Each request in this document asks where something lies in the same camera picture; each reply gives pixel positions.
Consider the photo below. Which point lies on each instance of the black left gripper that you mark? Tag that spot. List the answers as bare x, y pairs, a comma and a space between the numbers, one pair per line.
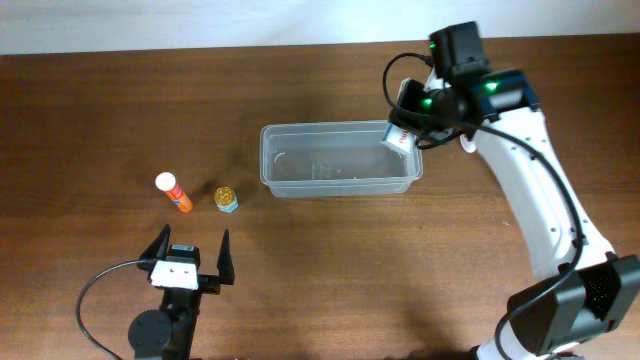
209, 284

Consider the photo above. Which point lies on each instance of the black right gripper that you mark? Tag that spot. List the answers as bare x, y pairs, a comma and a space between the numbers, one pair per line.
407, 100

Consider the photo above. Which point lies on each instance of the white Panadol medicine box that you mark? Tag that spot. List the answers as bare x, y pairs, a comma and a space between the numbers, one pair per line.
399, 140

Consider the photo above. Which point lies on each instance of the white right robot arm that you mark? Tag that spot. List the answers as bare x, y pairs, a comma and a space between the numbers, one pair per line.
582, 288

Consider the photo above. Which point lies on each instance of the clear plastic container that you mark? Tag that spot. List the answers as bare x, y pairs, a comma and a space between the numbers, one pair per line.
334, 159

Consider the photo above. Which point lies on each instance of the small jar gold lid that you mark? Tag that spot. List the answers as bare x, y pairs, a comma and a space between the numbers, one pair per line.
225, 199

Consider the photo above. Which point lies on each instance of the orange tube white cap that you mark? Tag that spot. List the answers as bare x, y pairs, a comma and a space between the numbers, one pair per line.
167, 183

